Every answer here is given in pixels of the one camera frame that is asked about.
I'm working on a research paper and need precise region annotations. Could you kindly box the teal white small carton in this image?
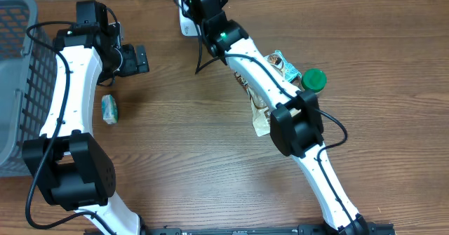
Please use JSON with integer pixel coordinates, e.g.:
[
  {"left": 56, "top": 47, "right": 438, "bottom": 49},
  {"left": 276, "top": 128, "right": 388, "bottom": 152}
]
[{"left": 102, "top": 95, "right": 119, "bottom": 125}]

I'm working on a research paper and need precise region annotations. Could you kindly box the light green wipes packet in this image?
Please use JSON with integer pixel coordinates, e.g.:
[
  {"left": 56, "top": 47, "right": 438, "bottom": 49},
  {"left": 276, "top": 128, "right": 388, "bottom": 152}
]
[{"left": 274, "top": 50, "right": 302, "bottom": 83}]

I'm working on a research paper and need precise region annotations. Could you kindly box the clear brown snack bag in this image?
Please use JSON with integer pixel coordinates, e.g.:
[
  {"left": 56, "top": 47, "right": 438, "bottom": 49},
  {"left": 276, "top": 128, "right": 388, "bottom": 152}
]
[{"left": 234, "top": 51, "right": 286, "bottom": 137}]

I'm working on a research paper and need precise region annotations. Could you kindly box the green lid jar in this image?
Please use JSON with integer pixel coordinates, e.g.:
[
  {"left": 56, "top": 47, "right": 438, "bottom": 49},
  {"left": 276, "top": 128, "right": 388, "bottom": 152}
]
[{"left": 301, "top": 69, "right": 327, "bottom": 93}]

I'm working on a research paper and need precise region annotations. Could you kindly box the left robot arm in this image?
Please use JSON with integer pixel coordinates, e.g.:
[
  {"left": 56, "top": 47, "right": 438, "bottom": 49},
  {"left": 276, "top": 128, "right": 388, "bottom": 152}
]
[{"left": 22, "top": 0, "right": 149, "bottom": 234}]

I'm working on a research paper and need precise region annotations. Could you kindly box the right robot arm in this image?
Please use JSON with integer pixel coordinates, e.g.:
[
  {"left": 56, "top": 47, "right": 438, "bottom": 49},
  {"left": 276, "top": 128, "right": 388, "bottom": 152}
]
[{"left": 173, "top": 0, "right": 370, "bottom": 234}]

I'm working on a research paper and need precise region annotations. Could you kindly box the grey plastic mesh basket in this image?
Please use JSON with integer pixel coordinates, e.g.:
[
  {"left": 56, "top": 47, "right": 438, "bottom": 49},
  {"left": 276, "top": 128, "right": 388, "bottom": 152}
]
[{"left": 1, "top": 0, "right": 57, "bottom": 177}]

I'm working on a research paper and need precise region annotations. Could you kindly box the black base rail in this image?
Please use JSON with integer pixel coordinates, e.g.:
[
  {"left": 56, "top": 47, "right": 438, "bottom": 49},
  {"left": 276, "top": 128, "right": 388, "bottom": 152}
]
[{"left": 83, "top": 222, "right": 396, "bottom": 235}]

